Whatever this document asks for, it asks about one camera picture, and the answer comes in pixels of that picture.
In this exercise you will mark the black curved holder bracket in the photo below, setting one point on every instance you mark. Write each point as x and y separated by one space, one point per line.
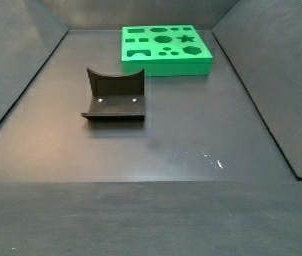
117 90

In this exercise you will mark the green shape sorter box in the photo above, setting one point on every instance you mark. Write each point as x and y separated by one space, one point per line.
165 50

